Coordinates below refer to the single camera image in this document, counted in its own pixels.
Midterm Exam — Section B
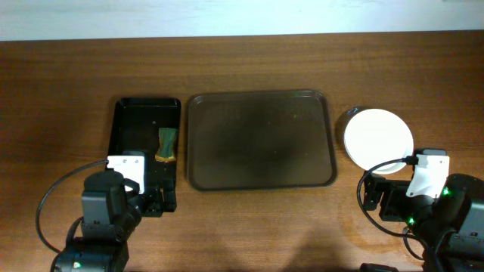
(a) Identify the yellow green sponge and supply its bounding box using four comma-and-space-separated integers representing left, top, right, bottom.
155, 128, 178, 162

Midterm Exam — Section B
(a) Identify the brown serving tray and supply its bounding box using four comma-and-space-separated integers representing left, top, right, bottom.
186, 90, 338, 192

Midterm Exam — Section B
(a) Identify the white plate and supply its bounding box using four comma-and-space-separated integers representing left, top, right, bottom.
343, 107, 414, 170

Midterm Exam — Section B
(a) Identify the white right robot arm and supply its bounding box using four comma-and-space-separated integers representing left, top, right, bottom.
360, 174, 483, 271

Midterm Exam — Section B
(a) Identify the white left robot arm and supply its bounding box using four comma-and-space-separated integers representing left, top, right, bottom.
50, 171, 176, 272

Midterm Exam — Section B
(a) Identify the black plastic tray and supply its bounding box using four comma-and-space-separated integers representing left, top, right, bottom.
107, 97, 182, 212

